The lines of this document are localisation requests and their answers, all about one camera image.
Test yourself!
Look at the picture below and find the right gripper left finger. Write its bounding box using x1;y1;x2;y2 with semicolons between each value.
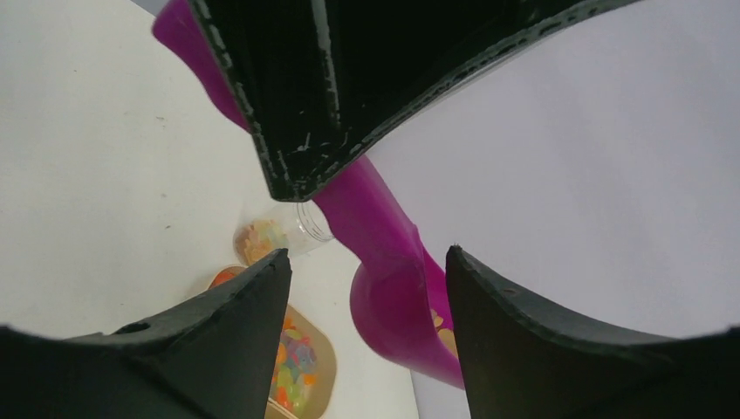
1;249;291;418

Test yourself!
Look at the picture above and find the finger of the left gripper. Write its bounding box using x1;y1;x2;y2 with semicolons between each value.
188;0;620;202

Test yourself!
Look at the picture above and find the magenta plastic scoop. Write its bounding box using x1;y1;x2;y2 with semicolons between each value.
153;1;463;388

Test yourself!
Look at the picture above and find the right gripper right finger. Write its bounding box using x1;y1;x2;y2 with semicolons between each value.
446;246;739;418

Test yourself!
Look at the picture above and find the clear plastic jar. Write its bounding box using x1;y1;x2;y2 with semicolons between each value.
233;201;334;266

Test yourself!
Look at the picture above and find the tray of gummy candies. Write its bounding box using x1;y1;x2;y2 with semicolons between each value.
208;265;339;419

